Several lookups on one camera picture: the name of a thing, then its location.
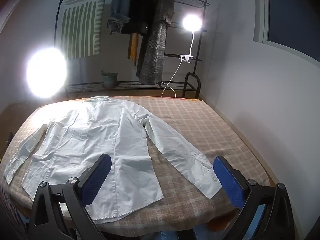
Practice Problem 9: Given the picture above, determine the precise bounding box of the white lamp cable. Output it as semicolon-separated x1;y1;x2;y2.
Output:
161;59;183;98

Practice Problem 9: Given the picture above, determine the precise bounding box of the window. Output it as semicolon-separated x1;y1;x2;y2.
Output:
253;0;320;63

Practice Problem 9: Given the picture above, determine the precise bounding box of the plaid tablecloth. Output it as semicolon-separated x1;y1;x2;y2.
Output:
0;95;271;231

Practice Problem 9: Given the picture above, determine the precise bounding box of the orange scarf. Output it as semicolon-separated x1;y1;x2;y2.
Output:
127;32;139;66

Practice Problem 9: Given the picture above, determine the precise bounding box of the white clip-on lamp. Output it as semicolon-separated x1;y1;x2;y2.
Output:
180;14;203;64

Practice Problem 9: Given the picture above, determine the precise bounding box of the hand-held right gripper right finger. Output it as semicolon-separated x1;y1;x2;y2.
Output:
213;155;295;240

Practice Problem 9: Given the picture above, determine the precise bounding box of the grey plaid coat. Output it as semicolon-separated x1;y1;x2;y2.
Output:
136;0;175;85

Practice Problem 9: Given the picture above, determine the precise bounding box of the ring light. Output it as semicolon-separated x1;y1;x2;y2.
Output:
26;47;67;99

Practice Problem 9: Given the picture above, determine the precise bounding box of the green potted plant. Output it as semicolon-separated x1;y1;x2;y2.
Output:
100;70;118;88

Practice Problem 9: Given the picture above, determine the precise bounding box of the black metal clothes rack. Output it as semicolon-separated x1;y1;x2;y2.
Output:
54;0;211;99

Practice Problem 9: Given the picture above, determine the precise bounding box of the blue denim jacket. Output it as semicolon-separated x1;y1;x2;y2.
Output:
107;0;132;34

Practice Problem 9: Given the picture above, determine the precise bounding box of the green striped wall hanging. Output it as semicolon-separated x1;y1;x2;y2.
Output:
60;0;111;60

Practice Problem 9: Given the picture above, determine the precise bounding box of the white long-sleeved shirt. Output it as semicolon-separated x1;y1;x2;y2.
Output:
3;96;223;225

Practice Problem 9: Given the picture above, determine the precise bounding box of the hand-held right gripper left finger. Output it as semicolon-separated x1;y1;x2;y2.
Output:
28;153;112;240

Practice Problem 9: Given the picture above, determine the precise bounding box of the black jacket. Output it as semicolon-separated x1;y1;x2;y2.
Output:
121;0;154;78

